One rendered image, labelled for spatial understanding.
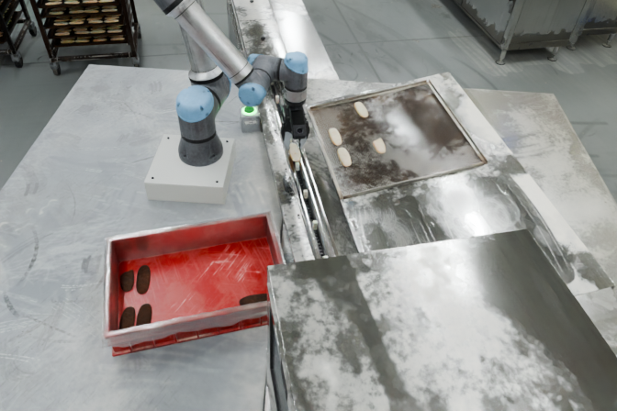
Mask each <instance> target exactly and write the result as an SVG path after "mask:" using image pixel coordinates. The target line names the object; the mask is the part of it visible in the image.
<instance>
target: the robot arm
mask: <svg viewBox="0 0 617 411"><path fill-rule="evenodd" d="M154 2H155V3H156V4H157V6H158V7H160V8H161V10H162V11H163V12H164V13H165V14H166V15H167V16H168V17H173V18H174V19H175V20H176V21H177V22H178V24H179V27H180V30H181V33H182V37H183V40H184V44H185V49H186V53H187V56H188V59H189V62H190V66H191V69H190V71H189V72H188V77H189V80H190V83H191V86H189V87H188V89H186V88H185V89H183V90H182V91H181V92H180V93H179V94H178V96H177V97H176V106H175V108H176V113H177V115H178V121H179V127H180V132H181V138H180V142H179V146H178V154H179V158H180V160H181V161H182V162H183V163H185V164H187V165H190V166H195V167H203V166H208V165H211V164H213V163H215V162H217V161H218V160H219V159H220V158H221V157H222V155H223V145H222V142H221V140H220V138H219V136H218V134H217V131H216V122H215V118H216V115H217V113H218V112H219V110H220V108H221V107H222V105H223V103H224V102H225V100H226V99H227V98H228V96H229V94H230V89H231V82H233V83H234V84H235V85H236V86H237V87H238V88H239V92H238V96H239V98H240V101H241V102H242V103H243V104H244V105H246V106H258V105H259V104H261V103H262V101H263V99H264V98H265V96H266V93H267V90H268V88H269V86H270V84H271V82H272V81H278V82H284V87H285V89H284V90H282V92H283V93H284V97H285V103H286V105H284V106H282V119H283V122H284V123H283V126H282V127H281V135H282V139H283V141H284V145H285V148H286V150H289V149H290V147H289V145H290V139H291V138H292V137H293V139H299V149H300V150H301V149H302V148H303V146H304V145H305V143H306V141H307V138H308V136H309V122H308V121H306V120H307V118H306V117H305V115H306V114H305V111H304V108H303V105H304V104H305V103H306V98H307V90H308V71H309V67H308V61H309V60H308V57H307V55H306V54H305V53H303V52H301V51H290V52H288V53H287V54H286V56H285V58H280V57H275V56H268V55H263V54H251V55H250V56H249V57H248V60H246V59H245V58H244V57H243V55H242V54H241V53H240V52H239V51H238V50H237V48H236V47H235V46H234V45H233V44H232V43H231V42H230V40H229V39H228V38H227V37H226V36H225V35H224V33H223V32H222V31H221V30H220V29H219V27H218V26H217V25H216V24H215V23H214V22H213V21H212V19H211V18H210V17H209V16H208V15H207V14H206V12H205V11H204V7H203V4H202V0H154Z"/></svg>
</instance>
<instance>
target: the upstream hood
mask: <svg viewBox="0 0 617 411"><path fill-rule="evenodd" d="M232 3H233V7H234V11H235V15H236V18H237V23H238V27H239V31H240V34H241V41H242V45H243V48H244V52H245V56H246V60H248V57H249V56H250V55H251V54H263V55H268V56H275V57H280V58H285V56H286V54H287V51H286V46H285V43H284V41H283V39H282V36H281V33H280V31H279V28H278V25H277V24H276V21H275V16H274V14H273V11H272V8H271V6H270V4H269V1H268V0H232Z"/></svg>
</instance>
